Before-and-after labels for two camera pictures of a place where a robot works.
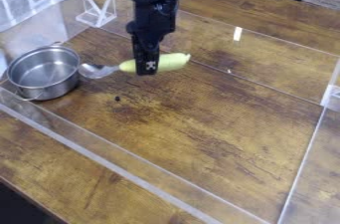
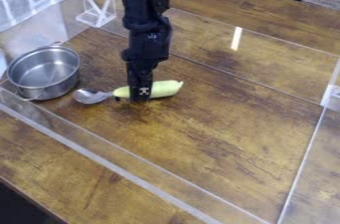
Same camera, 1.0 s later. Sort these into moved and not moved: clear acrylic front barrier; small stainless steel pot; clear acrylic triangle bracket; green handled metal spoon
Moved: green handled metal spoon
Not moved: clear acrylic triangle bracket; small stainless steel pot; clear acrylic front barrier
